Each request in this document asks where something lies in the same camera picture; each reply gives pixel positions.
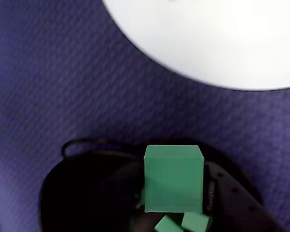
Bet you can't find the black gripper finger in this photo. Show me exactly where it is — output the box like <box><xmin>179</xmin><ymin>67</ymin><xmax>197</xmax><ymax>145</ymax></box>
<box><xmin>203</xmin><ymin>162</ymin><xmax>289</xmax><ymax>232</ymax></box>
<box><xmin>86</xmin><ymin>161</ymin><xmax>146</xmax><ymax>232</ymax></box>

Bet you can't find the white round plate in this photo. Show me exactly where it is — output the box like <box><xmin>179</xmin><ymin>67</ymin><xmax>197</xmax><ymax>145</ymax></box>
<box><xmin>101</xmin><ymin>0</ymin><xmax>290</xmax><ymax>92</ymax></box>

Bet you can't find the black metal bucket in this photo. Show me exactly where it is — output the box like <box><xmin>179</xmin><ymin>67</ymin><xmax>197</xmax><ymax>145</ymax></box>
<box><xmin>37</xmin><ymin>137</ymin><xmax>265</xmax><ymax>232</ymax></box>

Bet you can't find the blue woven cloth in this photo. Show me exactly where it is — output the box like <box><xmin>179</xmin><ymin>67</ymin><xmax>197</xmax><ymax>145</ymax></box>
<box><xmin>0</xmin><ymin>0</ymin><xmax>290</xmax><ymax>232</ymax></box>

